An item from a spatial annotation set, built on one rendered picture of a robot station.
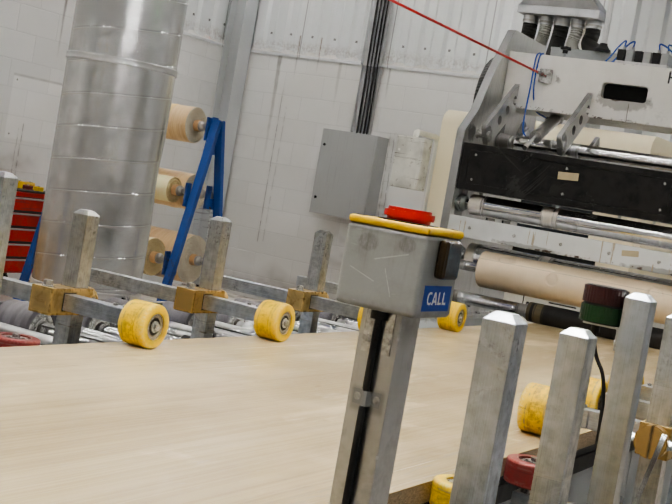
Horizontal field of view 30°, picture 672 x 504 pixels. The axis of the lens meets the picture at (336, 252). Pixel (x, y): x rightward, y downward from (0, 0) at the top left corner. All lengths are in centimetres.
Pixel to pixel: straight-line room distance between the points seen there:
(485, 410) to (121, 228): 430
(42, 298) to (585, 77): 261
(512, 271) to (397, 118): 761
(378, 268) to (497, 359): 29
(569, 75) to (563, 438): 312
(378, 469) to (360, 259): 16
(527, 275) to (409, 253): 325
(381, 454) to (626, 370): 75
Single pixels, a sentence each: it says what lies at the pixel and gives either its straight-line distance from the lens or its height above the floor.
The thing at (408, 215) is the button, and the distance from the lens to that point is 97.
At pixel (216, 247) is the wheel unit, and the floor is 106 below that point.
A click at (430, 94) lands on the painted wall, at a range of 1162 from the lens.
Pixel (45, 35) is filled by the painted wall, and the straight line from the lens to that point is 1084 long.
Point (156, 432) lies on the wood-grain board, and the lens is 158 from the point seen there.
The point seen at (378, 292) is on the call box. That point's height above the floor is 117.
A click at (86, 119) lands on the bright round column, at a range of 544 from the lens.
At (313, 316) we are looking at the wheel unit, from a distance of 314.
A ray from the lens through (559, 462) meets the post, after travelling 147.
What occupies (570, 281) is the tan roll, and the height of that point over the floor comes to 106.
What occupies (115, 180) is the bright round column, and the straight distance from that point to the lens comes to 542.
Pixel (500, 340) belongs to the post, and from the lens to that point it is 122.
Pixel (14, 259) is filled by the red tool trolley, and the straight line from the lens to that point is 982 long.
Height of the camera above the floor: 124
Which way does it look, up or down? 3 degrees down
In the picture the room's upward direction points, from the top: 10 degrees clockwise
